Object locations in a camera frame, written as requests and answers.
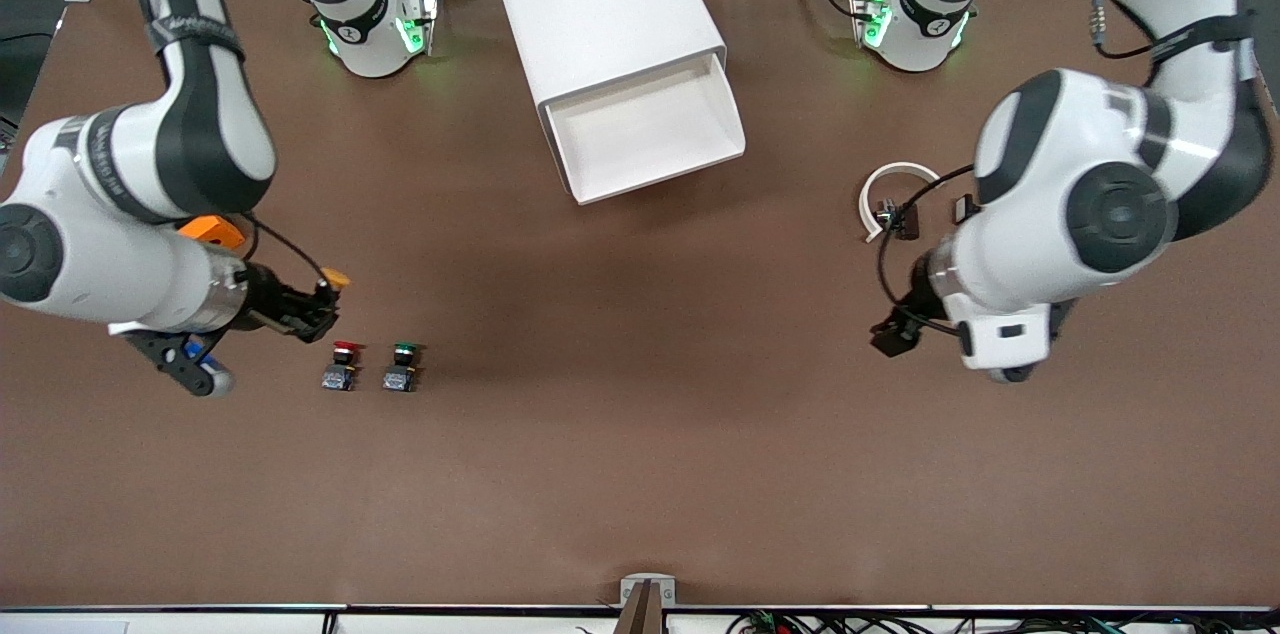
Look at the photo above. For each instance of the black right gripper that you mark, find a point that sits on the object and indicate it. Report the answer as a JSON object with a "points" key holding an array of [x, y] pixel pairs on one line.
{"points": [[267, 297]]}

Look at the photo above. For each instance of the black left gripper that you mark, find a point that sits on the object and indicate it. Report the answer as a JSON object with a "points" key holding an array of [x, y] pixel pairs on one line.
{"points": [[922, 286]]}

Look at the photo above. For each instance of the yellow push button switch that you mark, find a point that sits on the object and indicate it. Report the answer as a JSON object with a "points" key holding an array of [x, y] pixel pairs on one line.
{"points": [[336, 279]]}

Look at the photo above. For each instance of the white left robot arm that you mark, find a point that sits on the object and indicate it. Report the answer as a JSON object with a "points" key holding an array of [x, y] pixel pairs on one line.
{"points": [[1100, 214]]}

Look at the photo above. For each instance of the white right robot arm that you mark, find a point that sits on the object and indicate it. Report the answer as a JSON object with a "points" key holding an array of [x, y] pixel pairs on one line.
{"points": [[120, 164]]}

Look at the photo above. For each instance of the orange and black button box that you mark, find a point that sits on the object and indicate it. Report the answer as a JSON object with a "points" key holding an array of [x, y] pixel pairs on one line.
{"points": [[212, 230]]}

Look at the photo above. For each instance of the dark brown cylindrical component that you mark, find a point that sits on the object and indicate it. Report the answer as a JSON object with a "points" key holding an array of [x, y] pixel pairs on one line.
{"points": [[908, 222]]}

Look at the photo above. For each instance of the brown table cover sheet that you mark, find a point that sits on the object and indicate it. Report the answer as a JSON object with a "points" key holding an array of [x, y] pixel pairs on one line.
{"points": [[640, 414]]}

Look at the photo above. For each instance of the red push button switch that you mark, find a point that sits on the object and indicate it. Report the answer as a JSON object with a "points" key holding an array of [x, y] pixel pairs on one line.
{"points": [[340, 376]]}

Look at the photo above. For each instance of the green push button switch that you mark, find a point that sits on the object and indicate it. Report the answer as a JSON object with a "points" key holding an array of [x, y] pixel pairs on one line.
{"points": [[399, 377]]}

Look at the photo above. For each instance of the small black switch white face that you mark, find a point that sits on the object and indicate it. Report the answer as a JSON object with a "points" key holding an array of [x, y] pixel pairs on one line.
{"points": [[964, 208]]}

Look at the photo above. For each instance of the grey metal camera bracket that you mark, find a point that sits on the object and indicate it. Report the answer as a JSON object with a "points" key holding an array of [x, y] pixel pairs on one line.
{"points": [[648, 604]]}

